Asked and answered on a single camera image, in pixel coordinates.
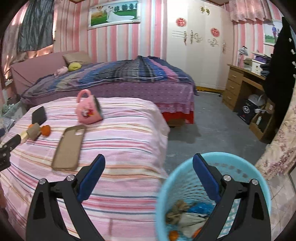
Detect blue plastic bag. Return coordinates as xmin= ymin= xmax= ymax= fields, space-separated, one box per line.
xmin=187 ymin=202 xmax=215 ymax=215

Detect small orange fruit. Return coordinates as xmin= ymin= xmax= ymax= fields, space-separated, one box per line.
xmin=40 ymin=125 xmax=51 ymax=137

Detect orange plastic bag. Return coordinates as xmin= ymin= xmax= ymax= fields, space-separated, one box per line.
xmin=192 ymin=227 xmax=202 ymax=239

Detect beige cloth pouch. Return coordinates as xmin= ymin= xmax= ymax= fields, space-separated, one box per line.
xmin=178 ymin=213 xmax=208 ymax=238

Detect brown paper ball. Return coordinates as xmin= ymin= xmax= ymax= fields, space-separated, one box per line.
xmin=166 ymin=200 xmax=189 ymax=225

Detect brown phone case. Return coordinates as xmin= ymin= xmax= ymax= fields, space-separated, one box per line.
xmin=51 ymin=125 xmax=86 ymax=171

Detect black wallet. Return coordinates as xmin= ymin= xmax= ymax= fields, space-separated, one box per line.
xmin=32 ymin=106 xmax=47 ymax=126

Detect floral curtain right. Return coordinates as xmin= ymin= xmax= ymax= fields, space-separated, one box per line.
xmin=254 ymin=87 xmax=296 ymax=181

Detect light blue plastic laundry basket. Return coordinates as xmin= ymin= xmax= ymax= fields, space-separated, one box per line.
xmin=156 ymin=157 xmax=271 ymax=240

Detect pink cartoon mug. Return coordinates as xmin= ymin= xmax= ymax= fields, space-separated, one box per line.
xmin=75 ymin=89 xmax=103 ymax=125

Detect large bed with plaid blanket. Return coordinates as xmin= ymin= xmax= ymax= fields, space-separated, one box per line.
xmin=10 ymin=51 xmax=197 ymax=125

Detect pink striped bed cover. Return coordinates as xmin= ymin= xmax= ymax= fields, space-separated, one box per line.
xmin=0 ymin=96 xmax=171 ymax=241

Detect pink plush toy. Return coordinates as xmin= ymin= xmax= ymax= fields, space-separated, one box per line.
xmin=54 ymin=66 xmax=68 ymax=76

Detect black box under desk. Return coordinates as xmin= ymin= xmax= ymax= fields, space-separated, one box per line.
xmin=237 ymin=99 xmax=258 ymax=125

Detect yellow plush toy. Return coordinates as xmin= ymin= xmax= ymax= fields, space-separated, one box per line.
xmin=68 ymin=62 xmax=82 ymax=72

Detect brown pillow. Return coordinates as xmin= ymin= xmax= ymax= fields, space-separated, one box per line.
xmin=63 ymin=51 xmax=93 ymax=65

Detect dark grey window curtain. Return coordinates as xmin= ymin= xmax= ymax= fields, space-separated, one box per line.
xmin=17 ymin=0 xmax=54 ymax=52

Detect wooden desk with drawers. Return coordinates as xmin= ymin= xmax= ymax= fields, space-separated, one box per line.
xmin=222 ymin=64 xmax=274 ymax=143

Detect black hanging coat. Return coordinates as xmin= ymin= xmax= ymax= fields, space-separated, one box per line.
xmin=263 ymin=17 xmax=295 ymax=129

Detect white box on desk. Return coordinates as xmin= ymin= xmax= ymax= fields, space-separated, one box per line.
xmin=251 ymin=59 xmax=264 ymax=75

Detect desk lamp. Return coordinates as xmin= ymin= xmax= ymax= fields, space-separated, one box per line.
xmin=237 ymin=46 xmax=248 ymax=67

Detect framed wedding photo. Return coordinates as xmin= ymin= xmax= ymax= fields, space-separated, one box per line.
xmin=88 ymin=1 xmax=142 ymax=30

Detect small framed photo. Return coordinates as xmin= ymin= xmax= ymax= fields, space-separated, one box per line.
xmin=263 ymin=19 xmax=282 ymax=46

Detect white wardrobe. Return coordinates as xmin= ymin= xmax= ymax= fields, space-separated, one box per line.
xmin=166 ymin=1 xmax=234 ymax=91

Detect pink valance curtain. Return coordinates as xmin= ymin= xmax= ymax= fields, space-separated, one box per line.
xmin=229 ymin=0 xmax=272 ymax=22

